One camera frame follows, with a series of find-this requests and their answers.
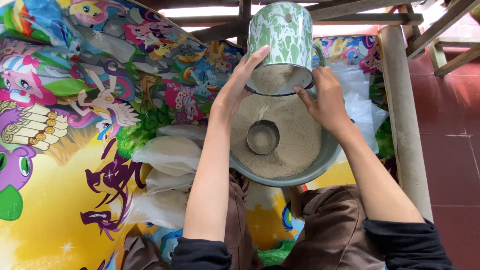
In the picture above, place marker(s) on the grey metal basin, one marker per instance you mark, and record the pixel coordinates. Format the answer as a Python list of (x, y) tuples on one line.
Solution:
[(300, 178)]

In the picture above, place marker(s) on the person's black left sleeve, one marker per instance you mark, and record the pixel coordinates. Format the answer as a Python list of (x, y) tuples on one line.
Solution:
[(200, 255)]

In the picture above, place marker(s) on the person's black right sleeve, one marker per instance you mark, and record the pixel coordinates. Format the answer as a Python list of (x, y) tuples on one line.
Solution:
[(408, 247)]

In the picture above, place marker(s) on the small metal measuring can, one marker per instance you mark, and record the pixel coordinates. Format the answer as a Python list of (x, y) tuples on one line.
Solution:
[(263, 138)]

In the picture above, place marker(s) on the person's left hand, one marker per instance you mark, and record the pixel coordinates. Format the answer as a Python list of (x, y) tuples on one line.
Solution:
[(234, 90)]

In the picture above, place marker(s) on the pile of empty plastic bags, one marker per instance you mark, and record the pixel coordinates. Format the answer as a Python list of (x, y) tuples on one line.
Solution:
[(356, 101)]

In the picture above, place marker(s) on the wooden bench frame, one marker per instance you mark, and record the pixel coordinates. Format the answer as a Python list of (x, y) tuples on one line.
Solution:
[(446, 26)]

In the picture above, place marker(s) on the person's black sleeve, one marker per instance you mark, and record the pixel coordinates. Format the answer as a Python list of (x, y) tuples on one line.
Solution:
[(200, 255), (408, 247)]

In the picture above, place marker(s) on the person's brown trousers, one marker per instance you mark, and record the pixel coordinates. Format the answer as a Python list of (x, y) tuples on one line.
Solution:
[(333, 232)]

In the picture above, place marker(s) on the dark wooden table frame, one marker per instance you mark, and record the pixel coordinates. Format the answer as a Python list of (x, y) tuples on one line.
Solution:
[(337, 17)]

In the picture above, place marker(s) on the pale wooden post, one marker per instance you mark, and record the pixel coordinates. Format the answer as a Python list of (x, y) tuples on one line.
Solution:
[(407, 123)]

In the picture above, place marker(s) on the clear plastic bag of rice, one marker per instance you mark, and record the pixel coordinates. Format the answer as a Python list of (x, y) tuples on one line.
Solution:
[(168, 154), (159, 210), (182, 132), (168, 182)]

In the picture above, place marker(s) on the colourful cartoon pony mat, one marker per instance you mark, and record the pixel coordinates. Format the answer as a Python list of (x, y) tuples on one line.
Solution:
[(75, 112)]

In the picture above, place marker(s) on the green white enamel mug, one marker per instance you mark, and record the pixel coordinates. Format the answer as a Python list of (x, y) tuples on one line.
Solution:
[(281, 37)]

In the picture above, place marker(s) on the person's right hand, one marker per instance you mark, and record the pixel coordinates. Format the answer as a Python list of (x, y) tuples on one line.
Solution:
[(328, 101)]

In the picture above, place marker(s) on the heap of uncooked rice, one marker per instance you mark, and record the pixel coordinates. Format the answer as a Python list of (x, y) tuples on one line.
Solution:
[(296, 135)]

